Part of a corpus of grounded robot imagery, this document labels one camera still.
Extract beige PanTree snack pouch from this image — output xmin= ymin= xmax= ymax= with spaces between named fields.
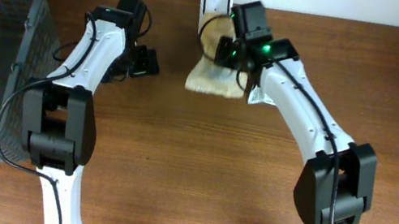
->
xmin=184 ymin=13 xmax=247 ymax=99

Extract silver foil snack packet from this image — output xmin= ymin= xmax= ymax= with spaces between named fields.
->
xmin=247 ymin=86 xmax=276 ymax=106

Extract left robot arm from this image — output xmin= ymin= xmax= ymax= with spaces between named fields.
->
xmin=21 ymin=0 xmax=159 ymax=224

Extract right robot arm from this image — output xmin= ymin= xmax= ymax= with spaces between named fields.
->
xmin=215 ymin=1 xmax=377 ymax=224

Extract white barcode scanner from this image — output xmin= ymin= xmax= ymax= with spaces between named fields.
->
xmin=198 ymin=0 xmax=234 ymax=30

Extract right black cable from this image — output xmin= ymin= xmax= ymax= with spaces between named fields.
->
xmin=189 ymin=10 xmax=262 ymax=93

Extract black cable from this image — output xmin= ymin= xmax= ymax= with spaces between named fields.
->
xmin=0 ymin=0 xmax=102 ymax=224
xmin=189 ymin=10 xmax=262 ymax=93

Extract left black cable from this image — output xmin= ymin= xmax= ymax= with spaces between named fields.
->
xmin=0 ymin=0 xmax=102 ymax=224

